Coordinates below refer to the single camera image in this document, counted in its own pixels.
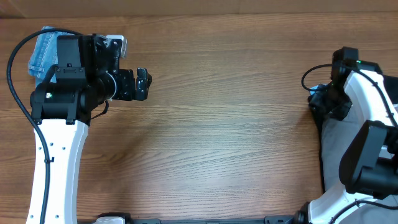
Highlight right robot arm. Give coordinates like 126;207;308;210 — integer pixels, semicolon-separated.
289;47;397;223

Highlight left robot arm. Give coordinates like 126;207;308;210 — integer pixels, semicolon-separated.
27;34;152;223

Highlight folded blue denim jeans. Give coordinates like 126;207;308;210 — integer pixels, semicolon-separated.
28;31;70;86

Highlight light blue cloth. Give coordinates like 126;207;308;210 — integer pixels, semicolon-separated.
309;84;328;95

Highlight grey cotton shorts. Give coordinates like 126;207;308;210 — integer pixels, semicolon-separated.
321;108;397;224

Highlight black garment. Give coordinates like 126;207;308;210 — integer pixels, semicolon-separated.
307;74;398;134

